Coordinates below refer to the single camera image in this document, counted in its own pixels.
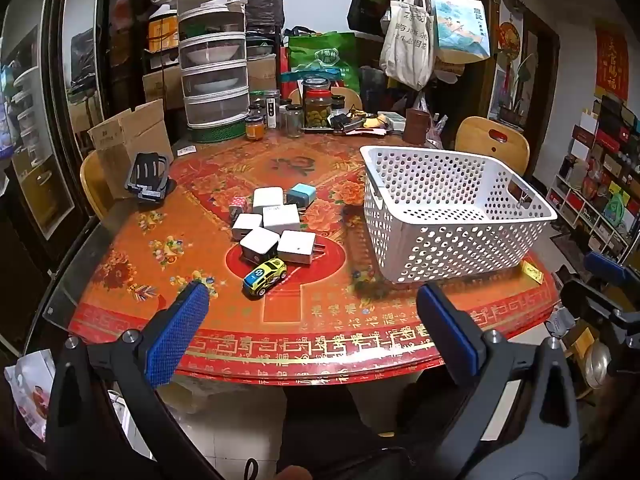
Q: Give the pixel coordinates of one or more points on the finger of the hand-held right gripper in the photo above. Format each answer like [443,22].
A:
[605,265]
[595,305]

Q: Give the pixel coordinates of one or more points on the potted plant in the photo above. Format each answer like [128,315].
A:
[517,95]

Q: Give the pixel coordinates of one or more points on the yellow paper card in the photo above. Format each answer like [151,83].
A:
[532,272]

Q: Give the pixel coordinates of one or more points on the brown cardboard box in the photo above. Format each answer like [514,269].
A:
[160,85]

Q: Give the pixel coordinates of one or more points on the folded cardboard box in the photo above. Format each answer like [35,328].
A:
[135,130]

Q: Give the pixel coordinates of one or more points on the metal basin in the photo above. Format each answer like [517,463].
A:
[597,365]

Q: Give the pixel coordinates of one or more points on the white plastic bag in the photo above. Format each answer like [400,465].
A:
[30,395]

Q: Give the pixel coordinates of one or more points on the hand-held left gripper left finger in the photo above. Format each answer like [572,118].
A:
[175,332]

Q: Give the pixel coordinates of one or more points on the brown mug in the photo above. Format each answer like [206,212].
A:
[417,126]

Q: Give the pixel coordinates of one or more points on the glass jar of pickles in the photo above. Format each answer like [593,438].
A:
[317,107]

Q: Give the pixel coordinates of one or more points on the red hanging ornament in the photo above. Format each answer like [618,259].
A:
[510,35]

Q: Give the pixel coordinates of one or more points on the green shopping bag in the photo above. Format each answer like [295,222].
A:
[322,57]

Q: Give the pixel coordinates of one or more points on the blue printed tote bag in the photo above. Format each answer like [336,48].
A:
[460,27]

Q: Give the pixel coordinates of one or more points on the white charger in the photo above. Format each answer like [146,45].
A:
[246,226]
[280,218]
[296,247]
[258,246]
[267,199]

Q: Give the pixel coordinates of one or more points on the black phone holder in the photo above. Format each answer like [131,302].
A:
[145,172]

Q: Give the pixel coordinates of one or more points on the orange jam jar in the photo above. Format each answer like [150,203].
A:
[255,128]

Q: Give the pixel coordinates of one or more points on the light blue charger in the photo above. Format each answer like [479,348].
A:
[301,194]

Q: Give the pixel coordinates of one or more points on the red wall poster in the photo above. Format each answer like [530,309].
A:
[612,62]

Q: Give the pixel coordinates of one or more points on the pink patterned charger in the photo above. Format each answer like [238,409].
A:
[237,207]

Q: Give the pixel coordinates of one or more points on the white canvas tote bag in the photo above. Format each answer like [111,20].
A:
[407,45]

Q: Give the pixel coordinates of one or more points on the yellow wrapped item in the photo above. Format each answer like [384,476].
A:
[372,121]

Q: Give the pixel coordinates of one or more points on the wooden chair with holes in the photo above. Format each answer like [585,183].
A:
[480,152]

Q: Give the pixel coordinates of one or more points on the empty glass jar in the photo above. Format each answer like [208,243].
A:
[294,121]

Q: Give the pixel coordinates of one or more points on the white perforated plastic basket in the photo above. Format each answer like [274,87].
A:
[450,220]

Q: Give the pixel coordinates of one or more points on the clear tiered dish cover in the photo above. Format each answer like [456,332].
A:
[212,60]

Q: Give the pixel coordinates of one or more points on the white cube shelf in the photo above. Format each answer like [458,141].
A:
[600,185]

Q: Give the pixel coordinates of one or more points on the yellow green toy car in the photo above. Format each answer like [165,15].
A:
[265,276]

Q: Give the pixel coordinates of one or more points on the red printed tablecloth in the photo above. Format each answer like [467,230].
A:
[310,322]

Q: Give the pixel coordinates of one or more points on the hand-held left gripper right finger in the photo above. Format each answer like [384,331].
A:
[447,330]

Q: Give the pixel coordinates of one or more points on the green plastic base basket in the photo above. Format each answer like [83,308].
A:
[215,133]

